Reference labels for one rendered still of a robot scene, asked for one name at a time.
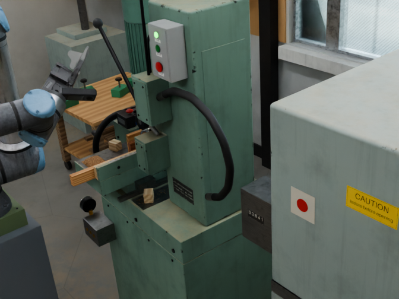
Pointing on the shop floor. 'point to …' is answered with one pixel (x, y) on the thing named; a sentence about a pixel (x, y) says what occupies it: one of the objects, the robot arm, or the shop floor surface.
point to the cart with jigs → (94, 115)
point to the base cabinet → (190, 286)
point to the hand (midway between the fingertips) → (85, 57)
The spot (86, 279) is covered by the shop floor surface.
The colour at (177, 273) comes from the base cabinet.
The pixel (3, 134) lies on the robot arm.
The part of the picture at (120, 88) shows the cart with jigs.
